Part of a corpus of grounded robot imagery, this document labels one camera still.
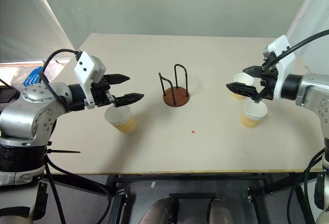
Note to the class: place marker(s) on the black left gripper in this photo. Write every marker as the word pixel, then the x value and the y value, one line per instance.
pixel 101 93

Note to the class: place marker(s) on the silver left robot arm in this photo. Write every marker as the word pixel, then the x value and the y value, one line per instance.
pixel 25 116

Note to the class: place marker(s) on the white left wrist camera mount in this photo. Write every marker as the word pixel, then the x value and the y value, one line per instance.
pixel 86 73

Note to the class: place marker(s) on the blue printed package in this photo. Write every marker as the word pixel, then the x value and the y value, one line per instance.
pixel 32 78

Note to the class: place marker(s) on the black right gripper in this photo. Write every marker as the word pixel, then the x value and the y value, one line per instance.
pixel 268 80

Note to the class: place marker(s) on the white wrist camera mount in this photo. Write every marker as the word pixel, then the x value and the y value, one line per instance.
pixel 281 57
pixel 86 73

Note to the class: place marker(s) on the black metal table frame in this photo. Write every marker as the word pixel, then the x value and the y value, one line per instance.
pixel 195 183

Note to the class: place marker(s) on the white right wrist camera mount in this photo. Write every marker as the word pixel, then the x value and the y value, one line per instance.
pixel 281 57

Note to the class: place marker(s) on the yellow paper cup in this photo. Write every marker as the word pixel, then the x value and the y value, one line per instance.
pixel 253 114
pixel 120 119
pixel 242 82

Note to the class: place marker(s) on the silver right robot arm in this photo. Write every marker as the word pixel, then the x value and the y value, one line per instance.
pixel 312 93

